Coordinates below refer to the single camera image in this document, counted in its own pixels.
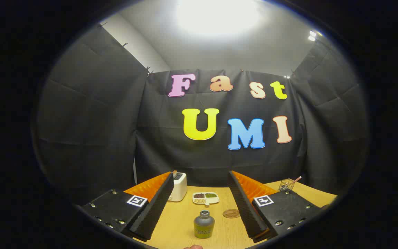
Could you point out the round brown coaster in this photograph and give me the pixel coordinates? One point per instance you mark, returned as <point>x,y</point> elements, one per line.
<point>231,213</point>

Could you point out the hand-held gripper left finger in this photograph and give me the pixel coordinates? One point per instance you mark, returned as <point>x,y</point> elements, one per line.
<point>157,207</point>

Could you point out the white divided dish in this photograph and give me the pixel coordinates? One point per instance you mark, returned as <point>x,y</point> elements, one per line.
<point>212,201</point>

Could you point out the pile of dark beans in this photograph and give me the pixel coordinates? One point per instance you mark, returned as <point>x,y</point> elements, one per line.
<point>199,195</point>

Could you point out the silver green juice bottle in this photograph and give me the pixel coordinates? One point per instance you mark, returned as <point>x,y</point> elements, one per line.
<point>204,226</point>

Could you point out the bright ceiling light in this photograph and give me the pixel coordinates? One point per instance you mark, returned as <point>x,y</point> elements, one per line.
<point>218,15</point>

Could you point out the pile of green beans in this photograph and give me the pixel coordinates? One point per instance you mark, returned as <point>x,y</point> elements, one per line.
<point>211,195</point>

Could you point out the white toaster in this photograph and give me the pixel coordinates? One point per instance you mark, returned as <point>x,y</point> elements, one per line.
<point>179,188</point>

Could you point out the wooden table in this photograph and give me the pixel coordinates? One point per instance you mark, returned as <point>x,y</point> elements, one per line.
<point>181,221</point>

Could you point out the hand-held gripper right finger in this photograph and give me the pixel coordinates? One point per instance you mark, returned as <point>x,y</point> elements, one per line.
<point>245,211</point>

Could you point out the striped straw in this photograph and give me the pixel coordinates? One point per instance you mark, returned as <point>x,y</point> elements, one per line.
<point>297,179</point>

